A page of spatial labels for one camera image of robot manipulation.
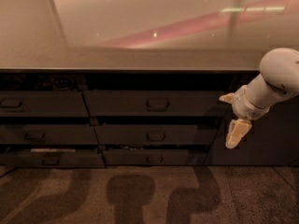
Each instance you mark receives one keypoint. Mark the grey cabinet side panel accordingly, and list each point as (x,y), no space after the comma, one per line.
(272,140)

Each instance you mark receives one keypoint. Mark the grey drawer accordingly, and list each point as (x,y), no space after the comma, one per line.
(42,104)
(47,135)
(59,158)
(155,103)
(152,157)
(143,135)

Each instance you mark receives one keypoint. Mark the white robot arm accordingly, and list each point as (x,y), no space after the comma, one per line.
(277,82)

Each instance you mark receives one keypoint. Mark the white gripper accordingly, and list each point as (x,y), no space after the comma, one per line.
(244,104)

